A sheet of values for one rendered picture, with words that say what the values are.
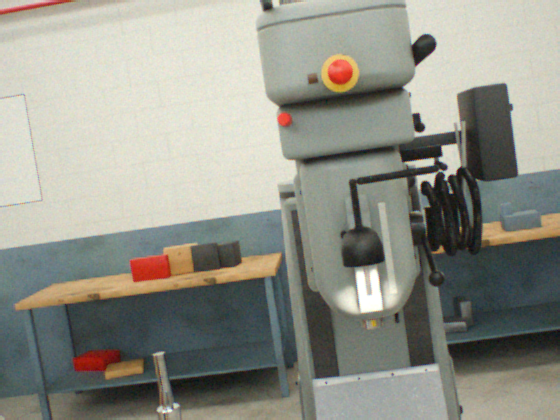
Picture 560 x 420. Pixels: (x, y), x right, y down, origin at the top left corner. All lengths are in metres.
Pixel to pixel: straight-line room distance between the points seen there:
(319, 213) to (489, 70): 4.50
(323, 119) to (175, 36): 4.54
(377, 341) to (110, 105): 4.30
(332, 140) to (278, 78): 0.16
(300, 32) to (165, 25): 4.63
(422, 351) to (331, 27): 0.95
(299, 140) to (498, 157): 0.54
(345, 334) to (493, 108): 0.66
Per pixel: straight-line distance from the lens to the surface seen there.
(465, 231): 1.69
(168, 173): 5.79
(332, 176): 1.37
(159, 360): 1.52
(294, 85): 1.24
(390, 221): 1.38
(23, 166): 6.13
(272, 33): 1.26
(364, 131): 1.33
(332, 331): 1.88
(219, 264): 5.27
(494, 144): 1.69
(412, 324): 1.89
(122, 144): 5.87
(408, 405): 1.90
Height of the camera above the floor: 1.65
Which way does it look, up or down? 5 degrees down
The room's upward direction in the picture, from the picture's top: 9 degrees counter-clockwise
